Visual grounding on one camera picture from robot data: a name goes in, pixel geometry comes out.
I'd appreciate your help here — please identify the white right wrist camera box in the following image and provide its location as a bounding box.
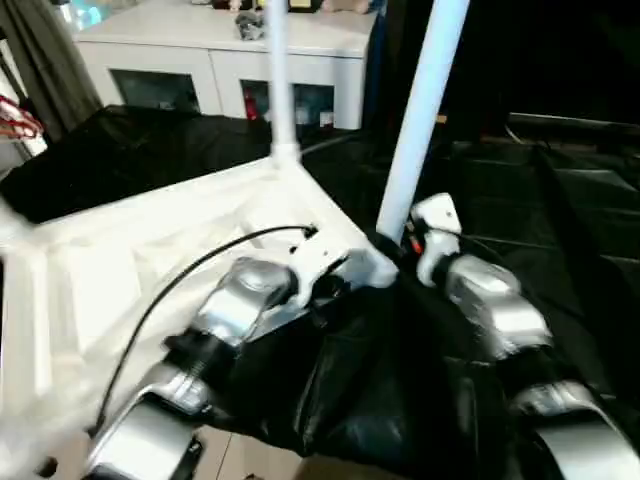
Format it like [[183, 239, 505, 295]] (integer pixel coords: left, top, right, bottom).
[[405, 194, 463, 287]]

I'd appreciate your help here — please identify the white plastic table leg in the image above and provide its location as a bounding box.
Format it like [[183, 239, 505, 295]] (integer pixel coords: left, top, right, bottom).
[[0, 195, 36, 246], [266, 0, 303, 169], [376, 0, 471, 246]]

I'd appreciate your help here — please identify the grey curtain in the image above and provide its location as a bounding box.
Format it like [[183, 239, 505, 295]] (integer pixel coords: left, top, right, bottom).
[[0, 0, 103, 139]]

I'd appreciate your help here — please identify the white cabinet with glass doors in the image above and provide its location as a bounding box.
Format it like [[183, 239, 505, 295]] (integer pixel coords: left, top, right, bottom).
[[75, 0, 379, 131]]

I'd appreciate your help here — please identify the white plastic table top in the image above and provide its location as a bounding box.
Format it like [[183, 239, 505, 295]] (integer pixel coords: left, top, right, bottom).
[[0, 152, 401, 456]]

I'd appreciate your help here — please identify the dark object on cabinet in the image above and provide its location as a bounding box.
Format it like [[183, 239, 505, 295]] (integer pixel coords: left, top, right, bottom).
[[236, 10, 267, 43]]

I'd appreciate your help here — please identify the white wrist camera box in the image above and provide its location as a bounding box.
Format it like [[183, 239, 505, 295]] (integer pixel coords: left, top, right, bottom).
[[405, 194, 463, 287], [288, 232, 353, 303]]

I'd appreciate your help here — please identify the black horizontal rail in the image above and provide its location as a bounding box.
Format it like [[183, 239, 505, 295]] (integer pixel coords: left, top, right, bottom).
[[508, 112, 640, 137]]

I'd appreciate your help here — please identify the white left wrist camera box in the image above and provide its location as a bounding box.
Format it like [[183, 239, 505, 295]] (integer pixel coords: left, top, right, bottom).
[[288, 232, 353, 303]]

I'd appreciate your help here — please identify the black plastic mat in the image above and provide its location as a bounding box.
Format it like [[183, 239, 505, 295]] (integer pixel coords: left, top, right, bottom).
[[0, 100, 640, 480]]

